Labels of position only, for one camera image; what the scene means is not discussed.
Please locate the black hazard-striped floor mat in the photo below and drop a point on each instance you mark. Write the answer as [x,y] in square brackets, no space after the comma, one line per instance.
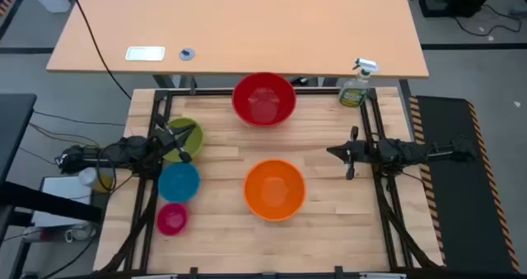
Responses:
[465,188]

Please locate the white rectangular desk plate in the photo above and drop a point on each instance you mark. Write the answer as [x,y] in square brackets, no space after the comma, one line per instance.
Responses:
[145,53]

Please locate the small pink plastic bowl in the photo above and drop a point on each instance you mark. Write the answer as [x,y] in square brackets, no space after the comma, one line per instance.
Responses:
[173,219]

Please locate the white power strip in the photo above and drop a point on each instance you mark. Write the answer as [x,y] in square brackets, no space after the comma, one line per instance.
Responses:
[62,233]

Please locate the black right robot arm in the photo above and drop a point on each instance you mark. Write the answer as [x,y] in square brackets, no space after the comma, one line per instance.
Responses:
[416,152]

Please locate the black side table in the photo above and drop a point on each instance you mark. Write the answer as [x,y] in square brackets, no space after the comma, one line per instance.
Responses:
[14,126]

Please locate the clear spray bottle green label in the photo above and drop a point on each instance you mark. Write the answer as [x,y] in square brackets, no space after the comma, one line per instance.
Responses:
[354,91]

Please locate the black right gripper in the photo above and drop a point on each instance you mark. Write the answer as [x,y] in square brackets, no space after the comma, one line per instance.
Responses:
[358,150]

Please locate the green plastic bowl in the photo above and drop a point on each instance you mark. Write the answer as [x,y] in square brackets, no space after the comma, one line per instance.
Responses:
[197,141]

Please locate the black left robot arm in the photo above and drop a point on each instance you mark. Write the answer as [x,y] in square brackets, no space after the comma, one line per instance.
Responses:
[123,149]

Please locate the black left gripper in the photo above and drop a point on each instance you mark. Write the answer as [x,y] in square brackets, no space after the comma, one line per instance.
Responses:
[166,138]

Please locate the black aluminium frame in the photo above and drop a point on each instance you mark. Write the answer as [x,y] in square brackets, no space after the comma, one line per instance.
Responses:
[381,205]

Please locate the white bracket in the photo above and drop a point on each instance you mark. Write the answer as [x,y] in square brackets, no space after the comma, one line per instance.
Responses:
[383,275]
[154,276]

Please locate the yellow container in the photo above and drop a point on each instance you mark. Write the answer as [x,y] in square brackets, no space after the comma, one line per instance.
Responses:
[105,183]

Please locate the light wood desk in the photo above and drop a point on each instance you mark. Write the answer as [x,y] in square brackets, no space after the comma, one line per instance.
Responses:
[255,24]

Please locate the large red plastic bowl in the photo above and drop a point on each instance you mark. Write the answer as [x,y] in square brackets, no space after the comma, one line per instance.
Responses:
[263,100]

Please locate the blue plastic bowl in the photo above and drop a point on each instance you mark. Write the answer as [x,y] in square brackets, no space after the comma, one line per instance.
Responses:
[179,183]

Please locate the grey round desk grommet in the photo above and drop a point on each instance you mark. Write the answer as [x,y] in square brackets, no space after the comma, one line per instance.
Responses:
[187,54]

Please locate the orange plastic bowl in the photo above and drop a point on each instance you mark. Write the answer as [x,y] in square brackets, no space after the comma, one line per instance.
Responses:
[274,190]

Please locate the white box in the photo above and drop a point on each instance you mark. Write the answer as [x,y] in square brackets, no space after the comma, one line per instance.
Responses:
[57,192]

